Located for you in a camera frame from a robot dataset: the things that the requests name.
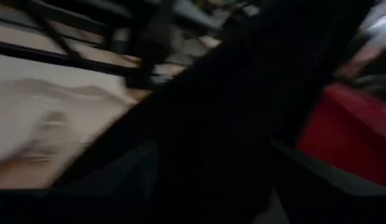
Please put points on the white canvas tote bag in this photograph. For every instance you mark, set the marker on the white canvas tote bag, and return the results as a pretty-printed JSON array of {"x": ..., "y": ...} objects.
[{"x": 40, "y": 109}]

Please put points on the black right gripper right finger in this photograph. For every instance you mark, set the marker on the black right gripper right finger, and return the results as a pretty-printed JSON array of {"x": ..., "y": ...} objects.
[{"x": 336, "y": 202}]

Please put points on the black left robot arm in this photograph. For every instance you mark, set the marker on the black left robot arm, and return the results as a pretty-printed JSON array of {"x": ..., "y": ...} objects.
[{"x": 149, "y": 46}]

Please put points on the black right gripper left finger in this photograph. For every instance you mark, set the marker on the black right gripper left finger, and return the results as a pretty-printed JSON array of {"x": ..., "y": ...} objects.
[{"x": 87, "y": 205}]

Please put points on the dark grey garment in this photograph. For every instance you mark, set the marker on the dark grey garment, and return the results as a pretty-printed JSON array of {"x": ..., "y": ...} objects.
[{"x": 227, "y": 93}]

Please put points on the red plastic laundry bin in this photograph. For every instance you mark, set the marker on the red plastic laundry bin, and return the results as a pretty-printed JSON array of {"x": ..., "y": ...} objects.
[{"x": 351, "y": 133}]

